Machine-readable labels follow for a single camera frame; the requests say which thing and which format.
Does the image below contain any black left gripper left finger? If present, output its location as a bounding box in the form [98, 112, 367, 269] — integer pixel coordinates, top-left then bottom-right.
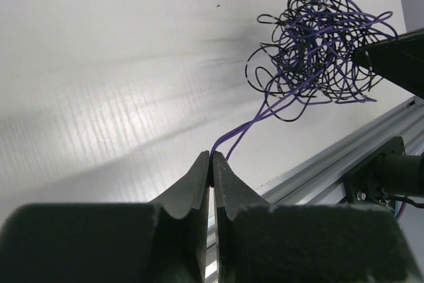
[1, 151, 209, 282]

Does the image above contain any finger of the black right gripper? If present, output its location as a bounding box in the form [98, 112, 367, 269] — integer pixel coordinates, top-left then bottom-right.
[352, 28, 423, 98]

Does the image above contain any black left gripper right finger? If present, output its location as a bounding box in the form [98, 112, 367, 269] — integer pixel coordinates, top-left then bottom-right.
[211, 152, 418, 282]

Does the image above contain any purple black cable bundle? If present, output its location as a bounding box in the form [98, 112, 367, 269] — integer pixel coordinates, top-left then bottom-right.
[210, 0, 398, 161]

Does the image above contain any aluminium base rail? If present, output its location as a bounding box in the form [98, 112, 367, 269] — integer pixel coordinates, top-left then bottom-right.
[205, 95, 424, 283]

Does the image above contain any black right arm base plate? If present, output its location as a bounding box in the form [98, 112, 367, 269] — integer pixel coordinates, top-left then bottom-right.
[342, 137, 423, 217]

